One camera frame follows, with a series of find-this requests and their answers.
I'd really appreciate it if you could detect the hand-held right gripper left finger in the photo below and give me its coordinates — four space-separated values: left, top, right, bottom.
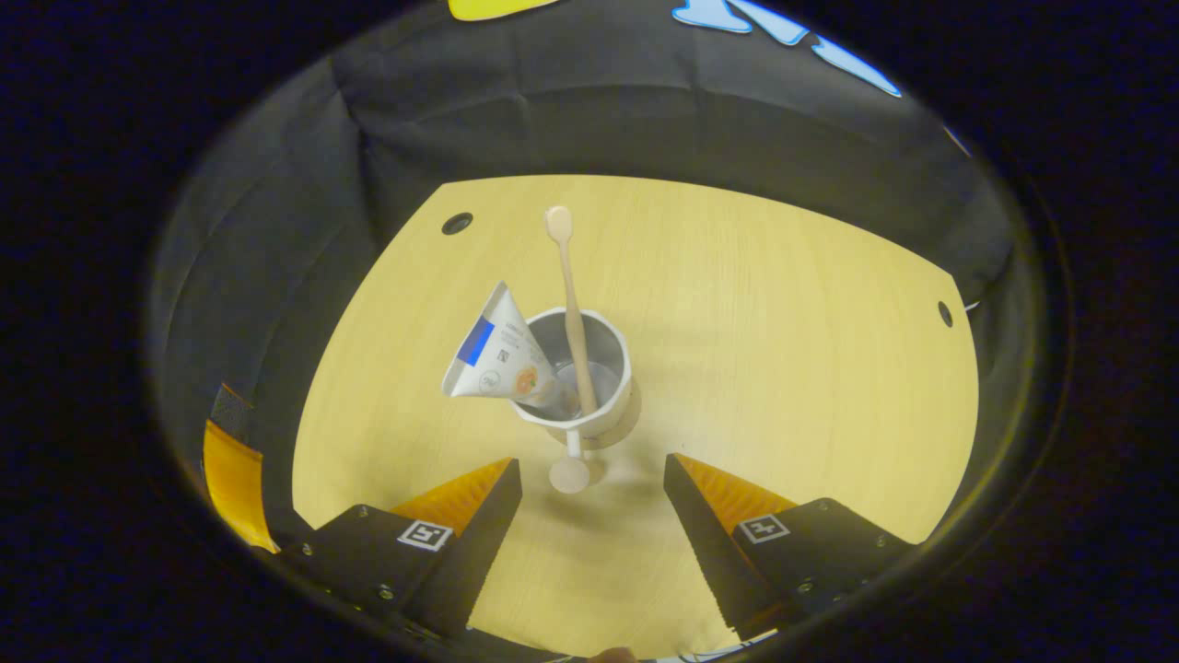
281 458 523 641

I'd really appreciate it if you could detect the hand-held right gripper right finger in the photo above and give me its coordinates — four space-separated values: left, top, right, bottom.
663 452 917 641

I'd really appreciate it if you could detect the white cup with wooden handle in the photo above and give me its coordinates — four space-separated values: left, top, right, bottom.
509 308 643 495

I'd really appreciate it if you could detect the white toothpaste tube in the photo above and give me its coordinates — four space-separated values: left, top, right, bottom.
441 281 565 411

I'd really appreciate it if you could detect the beige toothbrush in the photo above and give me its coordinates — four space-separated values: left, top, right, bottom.
544 205 600 420

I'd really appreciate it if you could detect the light wooden desktop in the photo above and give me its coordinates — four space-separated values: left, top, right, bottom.
292 174 980 659

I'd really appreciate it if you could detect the black backdrop cloth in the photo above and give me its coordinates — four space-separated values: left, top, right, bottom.
152 0 1023 517

